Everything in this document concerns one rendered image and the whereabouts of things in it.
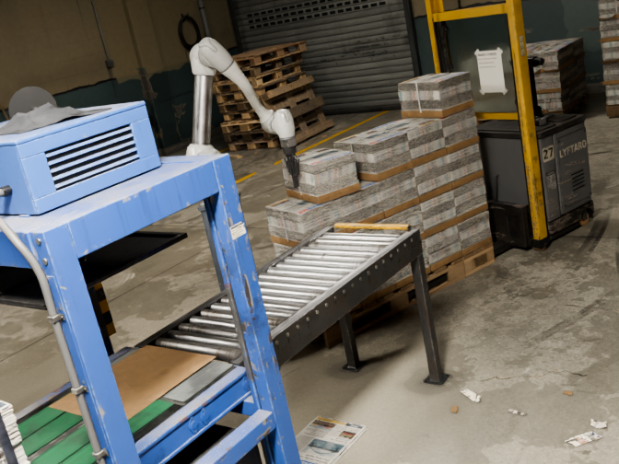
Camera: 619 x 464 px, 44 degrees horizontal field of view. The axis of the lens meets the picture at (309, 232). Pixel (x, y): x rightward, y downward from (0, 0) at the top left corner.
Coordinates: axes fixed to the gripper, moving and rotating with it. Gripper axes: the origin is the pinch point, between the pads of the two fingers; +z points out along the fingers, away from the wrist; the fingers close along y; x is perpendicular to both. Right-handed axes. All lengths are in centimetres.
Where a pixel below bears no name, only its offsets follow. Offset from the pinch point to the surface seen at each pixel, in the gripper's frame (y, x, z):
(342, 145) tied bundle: 9.5, -43.9, -9.5
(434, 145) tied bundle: -19, -92, 2
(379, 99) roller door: 561, -538, 69
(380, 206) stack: -19, -43, 26
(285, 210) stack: -2.5, 12.4, 13.4
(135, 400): -130, 161, 18
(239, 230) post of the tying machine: -160, 126, -34
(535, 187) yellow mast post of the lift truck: -38, -159, 46
